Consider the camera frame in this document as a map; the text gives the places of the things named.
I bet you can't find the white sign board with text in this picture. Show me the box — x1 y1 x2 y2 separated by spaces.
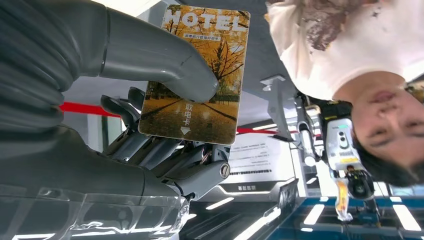
220 132 299 195

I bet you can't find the red barrier belt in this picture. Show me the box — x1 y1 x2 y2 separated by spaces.
58 101 301 136

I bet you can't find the grey metal frame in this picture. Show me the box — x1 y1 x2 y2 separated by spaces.
259 74 319 168

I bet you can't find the person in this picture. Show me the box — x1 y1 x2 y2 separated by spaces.
263 0 424 188

